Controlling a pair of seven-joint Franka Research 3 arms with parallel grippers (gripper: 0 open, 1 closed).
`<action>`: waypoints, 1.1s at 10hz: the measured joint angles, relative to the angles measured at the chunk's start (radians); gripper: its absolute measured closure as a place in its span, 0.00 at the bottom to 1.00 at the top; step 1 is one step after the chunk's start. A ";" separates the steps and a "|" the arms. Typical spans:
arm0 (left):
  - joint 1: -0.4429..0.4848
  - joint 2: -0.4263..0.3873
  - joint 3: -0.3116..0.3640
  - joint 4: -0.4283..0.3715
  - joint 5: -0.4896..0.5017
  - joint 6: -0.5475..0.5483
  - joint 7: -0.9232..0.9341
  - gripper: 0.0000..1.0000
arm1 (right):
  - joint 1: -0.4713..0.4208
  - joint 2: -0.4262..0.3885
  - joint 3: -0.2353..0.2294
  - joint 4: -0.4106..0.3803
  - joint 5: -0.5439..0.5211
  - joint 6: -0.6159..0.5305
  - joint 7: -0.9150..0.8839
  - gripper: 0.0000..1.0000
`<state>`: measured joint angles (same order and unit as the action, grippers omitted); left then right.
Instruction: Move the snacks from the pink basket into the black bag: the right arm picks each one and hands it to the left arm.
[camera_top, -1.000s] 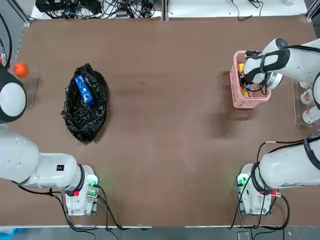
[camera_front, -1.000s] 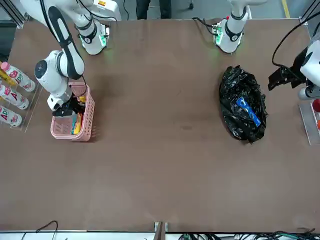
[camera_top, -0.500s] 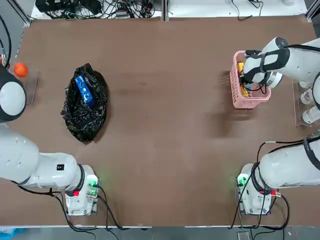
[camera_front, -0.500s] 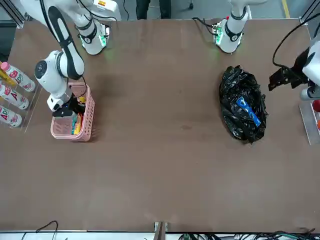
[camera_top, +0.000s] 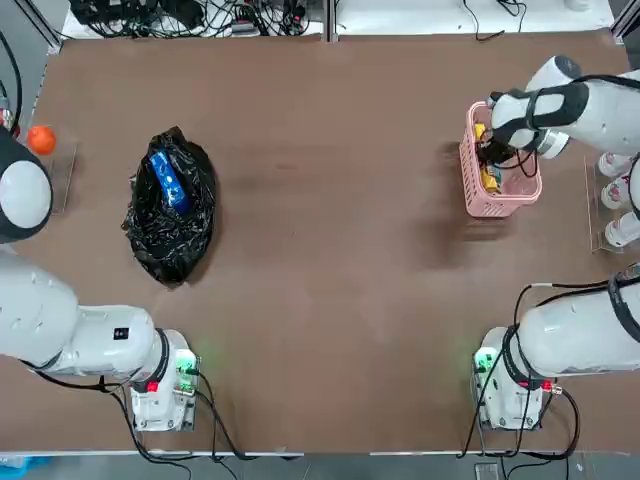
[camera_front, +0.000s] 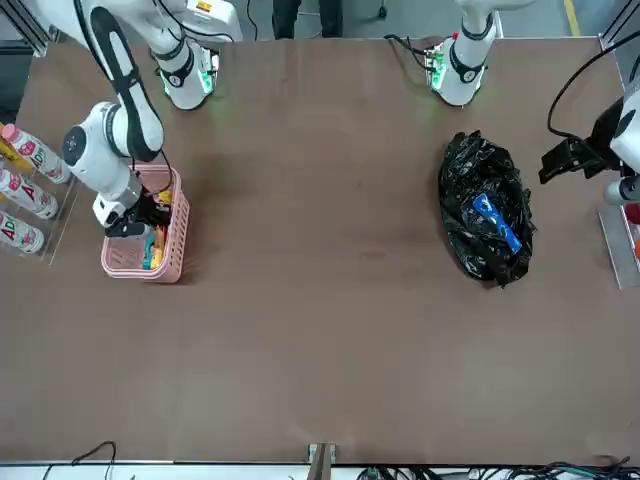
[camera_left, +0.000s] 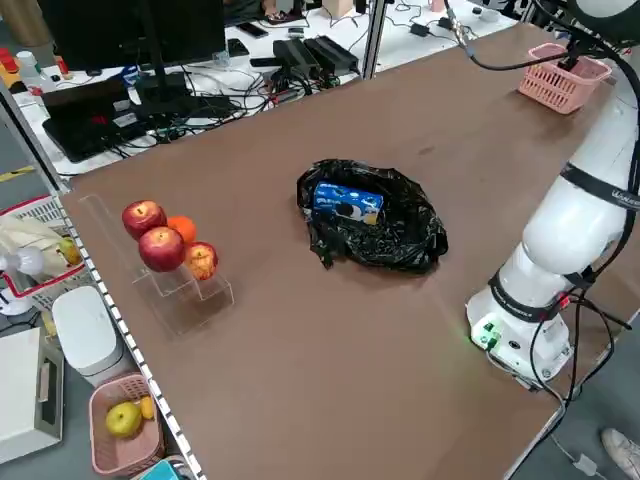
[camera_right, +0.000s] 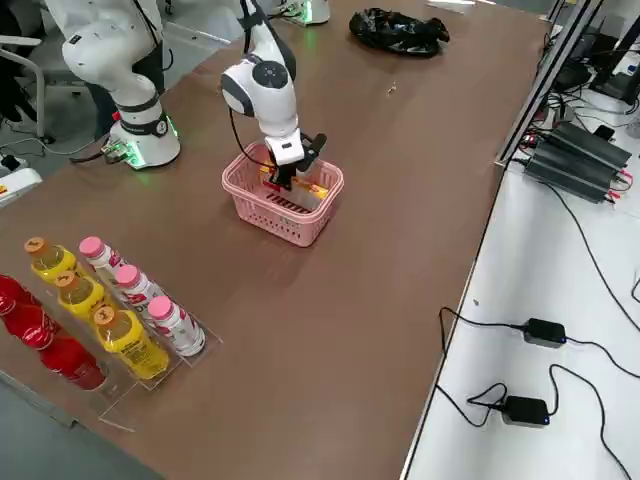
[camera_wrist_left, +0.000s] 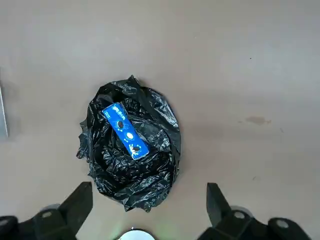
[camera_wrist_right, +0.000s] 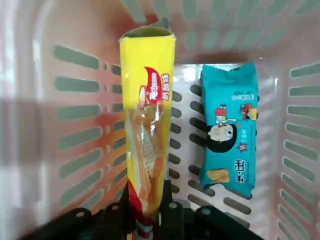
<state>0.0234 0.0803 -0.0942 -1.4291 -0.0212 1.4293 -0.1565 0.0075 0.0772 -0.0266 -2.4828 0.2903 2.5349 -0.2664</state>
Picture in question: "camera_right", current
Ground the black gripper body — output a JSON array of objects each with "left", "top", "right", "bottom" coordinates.
[{"left": 269, "top": 132, "right": 329, "bottom": 177}]

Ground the yellow biscuit box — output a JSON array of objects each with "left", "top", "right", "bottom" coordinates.
[{"left": 258, "top": 166, "right": 332, "bottom": 202}]

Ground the pink plastic basket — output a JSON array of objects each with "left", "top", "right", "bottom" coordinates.
[{"left": 221, "top": 140, "right": 346, "bottom": 249}]

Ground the black plastic bag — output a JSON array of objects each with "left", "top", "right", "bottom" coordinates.
[{"left": 348, "top": 6, "right": 452, "bottom": 58}]

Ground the pink capped white bottle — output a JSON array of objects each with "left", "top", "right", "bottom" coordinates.
[
  {"left": 78, "top": 236, "right": 126, "bottom": 281},
  {"left": 146, "top": 295, "right": 208, "bottom": 358},
  {"left": 114, "top": 264, "right": 166, "bottom": 307}
]

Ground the yellow drink bottle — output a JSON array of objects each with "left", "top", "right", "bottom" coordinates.
[
  {"left": 53, "top": 272, "right": 110, "bottom": 321},
  {"left": 92, "top": 305, "right": 171, "bottom": 379},
  {"left": 23, "top": 236, "right": 81, "bottom": 284}
]

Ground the black power supply unit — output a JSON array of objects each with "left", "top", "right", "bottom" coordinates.
[
  {"left": 548, "top": 121, "right": 633, "bottom": 172},
  {"left": 523, "top": 141, "right": 622, "bottom": 204}
]

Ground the white control box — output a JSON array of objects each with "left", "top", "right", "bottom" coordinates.
[{"left": 0, "top": 166, "right": 44, "bottom": 210}]

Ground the grey office chair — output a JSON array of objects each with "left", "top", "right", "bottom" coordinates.
[{"left": 0, "top": 33, "right": 69, "bottom": 142}]

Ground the clear acrylic bottle rack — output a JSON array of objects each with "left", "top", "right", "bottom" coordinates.
[{"left": 0, "top": 247, "right": 225, "bottom": 434}]

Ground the red drink bottle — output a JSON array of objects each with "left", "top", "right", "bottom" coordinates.
[
  {"left": 0, "top": 299, "right": 57, "bottom": 347},
  {"left": 0, "top": 273, "right": 32, "bottom": 314},
  {"left": 38, "top": 333, "right": 109, "bottom": 392}
]

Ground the black power adapter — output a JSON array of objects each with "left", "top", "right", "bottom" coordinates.
[
  {"left": 522, "top": 317, "right": 568, "bottom": 348},
  {"left": 501, "top": 395, "right": 550, "bottom": 428}
]

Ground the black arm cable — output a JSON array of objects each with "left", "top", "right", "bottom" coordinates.
[{"left": 227, "top": 0, "right": 297, "bottom": 169}]

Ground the aluminium frame post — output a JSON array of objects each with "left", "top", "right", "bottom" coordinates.
[{"left": 493, "top": 0, "right": 604, "bottom": 170}]

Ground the black adapter cable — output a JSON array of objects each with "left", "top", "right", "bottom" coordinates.
[{"left": 438, "top": 306, "right": 640, "bottom": 381}]

